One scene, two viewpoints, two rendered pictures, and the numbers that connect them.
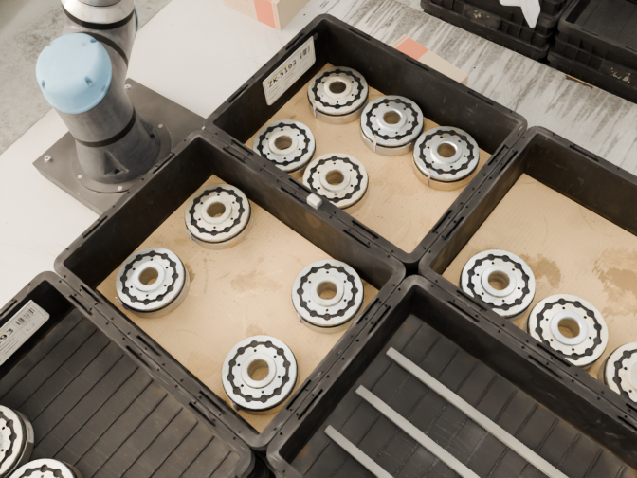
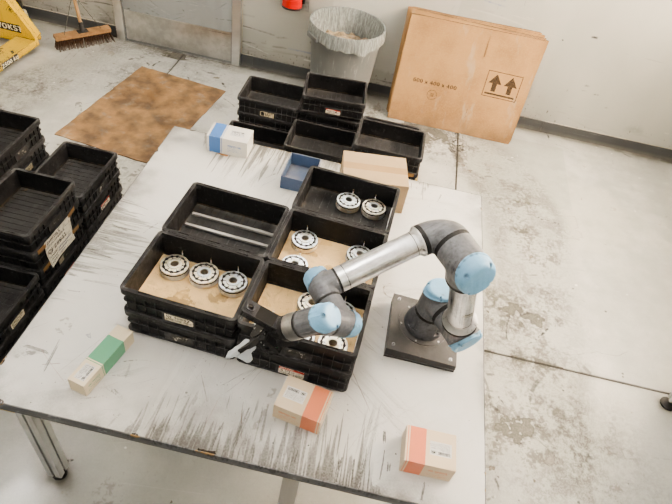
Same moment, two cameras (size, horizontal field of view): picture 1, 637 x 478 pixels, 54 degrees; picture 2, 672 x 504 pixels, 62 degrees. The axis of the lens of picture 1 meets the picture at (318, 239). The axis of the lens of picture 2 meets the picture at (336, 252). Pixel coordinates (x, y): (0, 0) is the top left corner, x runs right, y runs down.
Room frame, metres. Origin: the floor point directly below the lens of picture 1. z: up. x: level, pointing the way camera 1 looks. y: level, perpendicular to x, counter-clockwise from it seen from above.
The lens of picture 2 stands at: (1.50, -0.87, 2.38)
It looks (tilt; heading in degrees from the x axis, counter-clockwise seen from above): 45 degrees down; 137
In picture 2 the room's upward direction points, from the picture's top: 12 degrees clockwise
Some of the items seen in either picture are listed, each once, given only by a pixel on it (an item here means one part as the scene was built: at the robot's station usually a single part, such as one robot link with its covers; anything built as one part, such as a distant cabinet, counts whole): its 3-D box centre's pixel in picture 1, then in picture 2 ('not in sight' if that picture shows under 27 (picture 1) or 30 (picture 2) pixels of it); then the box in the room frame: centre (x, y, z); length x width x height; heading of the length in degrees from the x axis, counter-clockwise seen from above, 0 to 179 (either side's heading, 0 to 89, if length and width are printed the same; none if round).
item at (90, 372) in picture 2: not in sight; (102, 359); (0.33, -0.71, 0.73); 0.24 x 0.06 x 0.06; 122
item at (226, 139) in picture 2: not in sight; (230, 140); (-0.59, 0.22, 0.75); 0.20 x 0.12 x 0.09; 47
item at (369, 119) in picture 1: (391, 119); not in sight; (0.64, -0.15, 0.86); 0.10 x 0.10 x 0.01
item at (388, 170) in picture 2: not in sight; (372, 181); (0.01, 0.65, 0.78); 0.30 x 0.22 x 0.16; 54
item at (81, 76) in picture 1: (84, 84); (438, 299); (0.77, 0.34, 0.91); 0.13 x 0.12 x 0.14; 172
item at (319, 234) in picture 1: (233, 285); (328, 257); (0.39, 0.13, 0.87); 0.40 x 0.30 x 0.11; 42
